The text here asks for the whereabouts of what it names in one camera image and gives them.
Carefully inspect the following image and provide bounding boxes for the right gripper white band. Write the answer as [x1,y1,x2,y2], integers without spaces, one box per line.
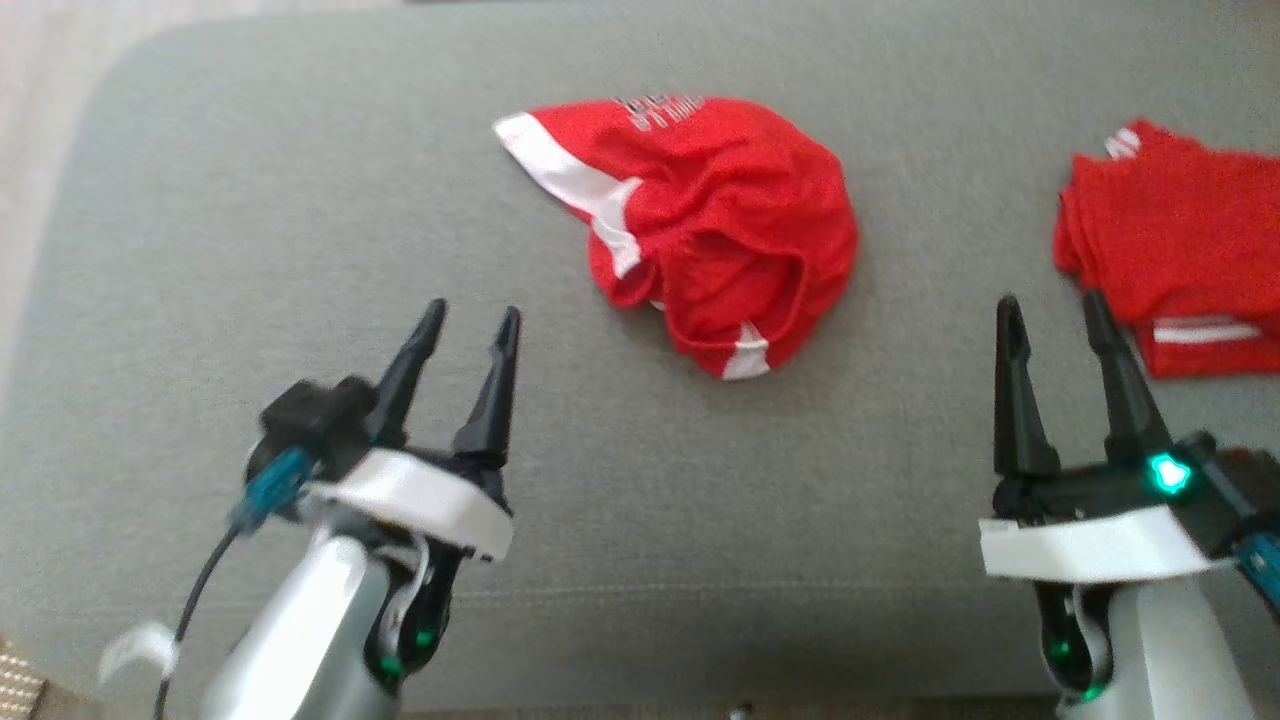
[978,288,1243,587]

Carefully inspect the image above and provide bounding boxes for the red Bulls 23 jersey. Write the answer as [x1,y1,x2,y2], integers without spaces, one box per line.
[1051,119,1280,381]

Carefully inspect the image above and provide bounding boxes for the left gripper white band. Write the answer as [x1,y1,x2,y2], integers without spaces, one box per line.
[298,298,522,563]

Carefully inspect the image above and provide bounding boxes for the beige woven rug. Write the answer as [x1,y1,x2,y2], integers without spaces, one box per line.
[0,634,51,720]

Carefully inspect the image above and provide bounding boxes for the white cable tag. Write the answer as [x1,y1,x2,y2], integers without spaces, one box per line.
[99,620,182,687]

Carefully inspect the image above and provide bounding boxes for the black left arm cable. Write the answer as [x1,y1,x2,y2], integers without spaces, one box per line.
[153,520,247,720]

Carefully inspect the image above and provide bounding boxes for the grey fabric sofa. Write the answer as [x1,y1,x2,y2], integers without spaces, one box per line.
[0,0,1280,706]

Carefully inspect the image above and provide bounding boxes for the red shorts with white stripes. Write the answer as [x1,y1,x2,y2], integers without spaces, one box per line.
[492,94,861,384]

